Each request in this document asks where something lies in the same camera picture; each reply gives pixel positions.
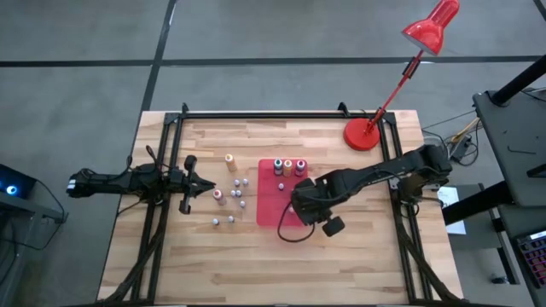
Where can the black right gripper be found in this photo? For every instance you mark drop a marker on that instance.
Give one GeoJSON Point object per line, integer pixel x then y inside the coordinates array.
{"type": "Point", "coordinates": [311, 202]}

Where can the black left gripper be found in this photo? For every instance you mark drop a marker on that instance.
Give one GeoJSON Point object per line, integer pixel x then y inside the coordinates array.
{"type": "Point", "coordinates": [185, 192]}

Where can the large orange-tipped coloring bottle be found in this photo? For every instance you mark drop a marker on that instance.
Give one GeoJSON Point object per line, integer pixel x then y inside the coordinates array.
{"type": "Point", "coordinates": [219, 196]}

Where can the large red-tipped coloring bottle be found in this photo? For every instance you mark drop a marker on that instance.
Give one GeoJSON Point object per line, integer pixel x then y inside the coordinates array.
{"type": "Point", "coordinates": [300, 167]}

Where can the pink translucent plastic bin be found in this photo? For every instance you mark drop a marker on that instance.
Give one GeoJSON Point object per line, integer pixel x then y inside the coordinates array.
{"type": "Point", "coordinates": [268, 204]}

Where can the large green-tipped coloring bottle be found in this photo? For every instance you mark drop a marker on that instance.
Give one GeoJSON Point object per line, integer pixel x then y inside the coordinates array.
{"type": "Point", "coordinates": [278, 166]}

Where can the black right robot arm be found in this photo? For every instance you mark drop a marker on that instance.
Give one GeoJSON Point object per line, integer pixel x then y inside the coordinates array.
{"type": "Point", "coordinates": [375, 175]}

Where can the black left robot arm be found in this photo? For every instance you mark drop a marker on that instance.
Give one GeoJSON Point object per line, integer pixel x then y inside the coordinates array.
{"type": "Point", "coordinates": [111, 181]}

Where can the red desk lamp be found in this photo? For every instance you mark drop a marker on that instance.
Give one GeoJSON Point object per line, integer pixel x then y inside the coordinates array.
{"type": "Point", "coordinates": [361, 134]}

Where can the white paper sheet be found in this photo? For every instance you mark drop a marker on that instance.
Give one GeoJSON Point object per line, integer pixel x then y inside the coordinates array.
{"type": "Point", "coordinates": [452, 204]}

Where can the grey power strip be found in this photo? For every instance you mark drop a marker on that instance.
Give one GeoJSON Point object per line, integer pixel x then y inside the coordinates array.
{"type": "Point", "coordinates": [460, 148]}

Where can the black computer blue light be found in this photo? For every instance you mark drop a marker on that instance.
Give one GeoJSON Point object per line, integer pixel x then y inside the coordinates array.
{"type": "Point", "coordinates": [10, 189]}

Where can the grey metal workbench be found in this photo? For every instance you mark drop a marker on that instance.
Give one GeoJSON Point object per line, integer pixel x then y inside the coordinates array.
{"type": "Point", "coordinates": [512, 140]}

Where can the backlit keyboard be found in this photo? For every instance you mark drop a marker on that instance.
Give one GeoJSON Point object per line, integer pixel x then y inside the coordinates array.
{"type": "Point", "coordinates": [533, 256]}

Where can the black aluminium rig frame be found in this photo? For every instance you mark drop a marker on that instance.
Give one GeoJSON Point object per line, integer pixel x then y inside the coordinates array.
{"type": "Point", "coordinates": [273, 115]}

